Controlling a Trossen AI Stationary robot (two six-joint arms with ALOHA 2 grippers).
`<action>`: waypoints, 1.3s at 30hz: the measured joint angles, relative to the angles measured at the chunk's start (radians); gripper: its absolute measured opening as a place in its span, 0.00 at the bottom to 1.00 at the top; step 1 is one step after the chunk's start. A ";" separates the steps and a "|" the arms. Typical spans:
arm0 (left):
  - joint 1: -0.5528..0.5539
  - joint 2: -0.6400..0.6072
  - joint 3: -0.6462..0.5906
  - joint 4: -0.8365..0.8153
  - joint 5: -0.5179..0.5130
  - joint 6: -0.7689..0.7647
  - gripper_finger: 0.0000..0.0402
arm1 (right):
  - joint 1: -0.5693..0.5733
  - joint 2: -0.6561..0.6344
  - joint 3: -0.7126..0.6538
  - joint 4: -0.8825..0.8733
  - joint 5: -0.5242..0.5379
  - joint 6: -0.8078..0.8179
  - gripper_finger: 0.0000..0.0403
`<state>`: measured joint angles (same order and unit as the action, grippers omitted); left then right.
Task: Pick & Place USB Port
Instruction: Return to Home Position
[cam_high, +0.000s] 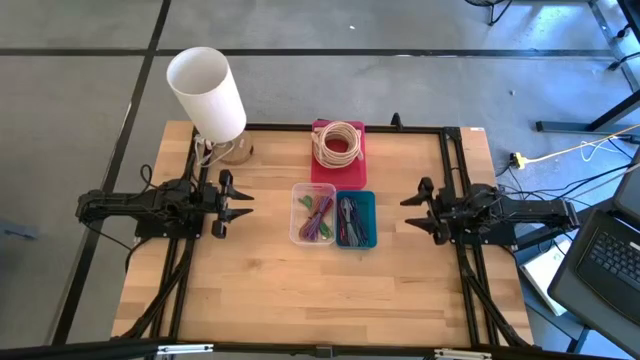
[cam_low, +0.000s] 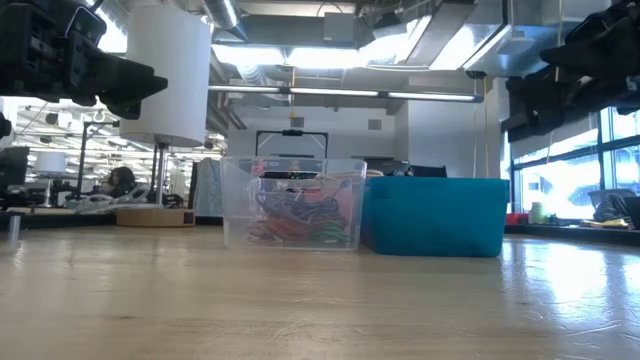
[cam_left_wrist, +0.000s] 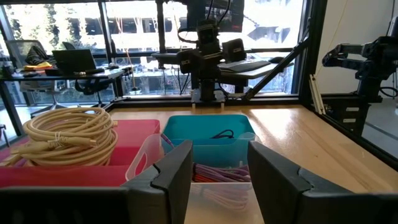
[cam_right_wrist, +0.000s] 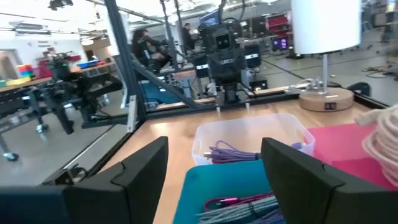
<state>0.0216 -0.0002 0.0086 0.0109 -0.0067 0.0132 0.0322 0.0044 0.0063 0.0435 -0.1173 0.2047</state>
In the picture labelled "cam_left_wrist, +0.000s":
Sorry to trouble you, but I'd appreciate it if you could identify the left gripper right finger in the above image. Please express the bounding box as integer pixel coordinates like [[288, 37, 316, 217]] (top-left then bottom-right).
[[247, 141, 398, 224]]

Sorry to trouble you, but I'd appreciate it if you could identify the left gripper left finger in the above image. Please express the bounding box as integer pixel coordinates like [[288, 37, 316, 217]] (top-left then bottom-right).
[[122, 139, 194, 224]]

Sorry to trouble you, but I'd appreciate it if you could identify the red USB cable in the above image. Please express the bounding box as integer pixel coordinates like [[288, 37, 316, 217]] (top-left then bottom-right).
[[192, 174, 219, 184]]

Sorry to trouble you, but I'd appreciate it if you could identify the dark purple USB cable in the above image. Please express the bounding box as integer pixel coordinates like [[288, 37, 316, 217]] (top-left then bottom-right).
[[160, 133, 176, 150]]

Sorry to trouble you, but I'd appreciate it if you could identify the light purple USB cable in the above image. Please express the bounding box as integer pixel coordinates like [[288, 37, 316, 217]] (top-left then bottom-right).
[[193, 162, 252, 184]]

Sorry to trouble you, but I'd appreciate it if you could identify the beige ethernet cable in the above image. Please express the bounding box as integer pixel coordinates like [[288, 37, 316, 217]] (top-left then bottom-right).
[[23, 106, 114, 129], [24, 119, 119, 138], [6, 139, 119, 161], [18, 149, 114, 167], [11, 129, 119, 157]]

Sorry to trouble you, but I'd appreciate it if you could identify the dark maroon USB cable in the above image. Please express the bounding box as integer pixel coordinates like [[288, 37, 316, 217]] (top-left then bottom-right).
[[211, 129, 235, 140]]

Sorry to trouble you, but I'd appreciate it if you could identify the clear plastic bin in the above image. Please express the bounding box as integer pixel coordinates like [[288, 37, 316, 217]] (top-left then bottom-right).
[[125, 131, 260, 224]]

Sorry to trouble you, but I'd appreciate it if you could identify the black laptop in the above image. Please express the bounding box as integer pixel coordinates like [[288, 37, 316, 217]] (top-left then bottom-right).
[[52, 48, 98, 75], [186, 0, 272, 75]]

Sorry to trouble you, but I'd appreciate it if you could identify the teal plastic bin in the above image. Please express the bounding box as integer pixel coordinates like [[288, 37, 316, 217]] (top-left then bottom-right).
[[161, 114, 260, 169]]

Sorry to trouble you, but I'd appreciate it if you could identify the grey side desk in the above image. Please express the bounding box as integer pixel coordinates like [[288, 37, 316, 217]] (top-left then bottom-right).
[[217, 58, 295, 95]]

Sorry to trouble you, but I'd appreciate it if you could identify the dark window desk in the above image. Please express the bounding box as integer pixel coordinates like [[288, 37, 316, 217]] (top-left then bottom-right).
[[0, 66, 133, 138]]

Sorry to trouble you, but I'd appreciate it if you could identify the black office chair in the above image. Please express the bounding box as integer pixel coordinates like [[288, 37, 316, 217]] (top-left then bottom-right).
[[73, 77, 117, 108]]

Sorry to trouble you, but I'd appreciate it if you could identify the yellow flat item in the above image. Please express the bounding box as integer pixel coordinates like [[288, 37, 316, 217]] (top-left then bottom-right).
[[22, 61, 54, 72]]

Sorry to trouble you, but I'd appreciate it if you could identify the striped dark clothing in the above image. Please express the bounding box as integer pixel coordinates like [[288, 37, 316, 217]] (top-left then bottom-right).
[[24, 45, 51, 65]]

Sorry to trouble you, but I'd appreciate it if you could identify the grey mesh office chair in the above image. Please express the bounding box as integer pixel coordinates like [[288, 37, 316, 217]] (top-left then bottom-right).
[[4, 39, 68, 118]]

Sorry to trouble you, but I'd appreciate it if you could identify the silver metal bracket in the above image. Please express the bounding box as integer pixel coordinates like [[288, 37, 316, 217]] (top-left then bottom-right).
[[308, 74, 327, 116]]

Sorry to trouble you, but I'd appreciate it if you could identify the yellow extension cable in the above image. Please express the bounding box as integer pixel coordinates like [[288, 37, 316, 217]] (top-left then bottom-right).
[[313, 0, 349, 79]]

